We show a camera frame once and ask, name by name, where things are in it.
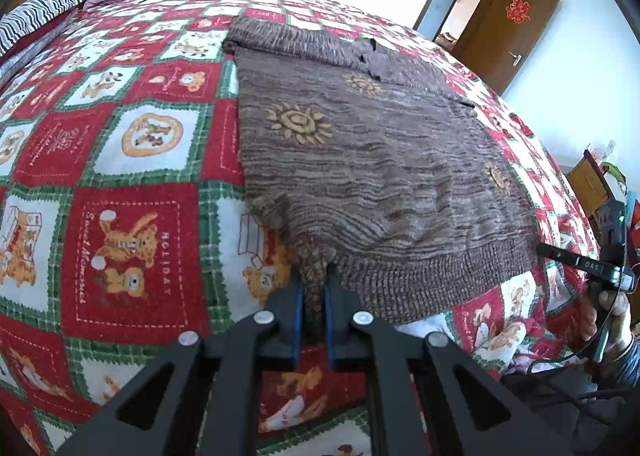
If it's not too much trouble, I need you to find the brown wooden door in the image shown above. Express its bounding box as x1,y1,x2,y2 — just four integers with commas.
452,0,562,97

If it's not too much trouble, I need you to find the brown knitted sweater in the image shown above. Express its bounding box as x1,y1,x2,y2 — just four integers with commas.
222,16,542,327

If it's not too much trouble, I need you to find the red paper door decoration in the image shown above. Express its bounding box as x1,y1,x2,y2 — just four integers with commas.
505,0,531,26

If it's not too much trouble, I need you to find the person's right forearm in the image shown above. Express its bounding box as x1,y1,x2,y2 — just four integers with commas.
597,330,640,389

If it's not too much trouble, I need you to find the person's dark clothing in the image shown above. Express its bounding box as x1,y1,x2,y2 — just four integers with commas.
500,366,640,456

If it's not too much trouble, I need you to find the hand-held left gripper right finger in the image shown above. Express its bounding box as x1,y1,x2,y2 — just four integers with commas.
322,280,583,456

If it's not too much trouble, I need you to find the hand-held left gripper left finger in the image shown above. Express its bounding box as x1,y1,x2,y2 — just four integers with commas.
55,281,306,456

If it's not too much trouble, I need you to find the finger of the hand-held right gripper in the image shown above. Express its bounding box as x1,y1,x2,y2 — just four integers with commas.
537,243,581,269

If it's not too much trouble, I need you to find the striped pillow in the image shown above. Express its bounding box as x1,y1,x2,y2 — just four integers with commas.
0,0,104,57

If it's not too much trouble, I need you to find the green object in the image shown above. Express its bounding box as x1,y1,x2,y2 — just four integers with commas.
602,162,627,197

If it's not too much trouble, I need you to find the red checked printed bed sheet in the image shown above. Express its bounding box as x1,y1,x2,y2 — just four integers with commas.
0,0,607,456

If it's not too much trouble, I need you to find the black cable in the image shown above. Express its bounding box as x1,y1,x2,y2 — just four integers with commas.
500,281,626,389

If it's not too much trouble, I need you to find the person's right hand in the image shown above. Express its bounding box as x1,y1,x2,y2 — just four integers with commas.
579,286,634,363

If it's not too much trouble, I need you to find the wooden furniture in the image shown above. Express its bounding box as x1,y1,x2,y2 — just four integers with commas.
567,150,619,227

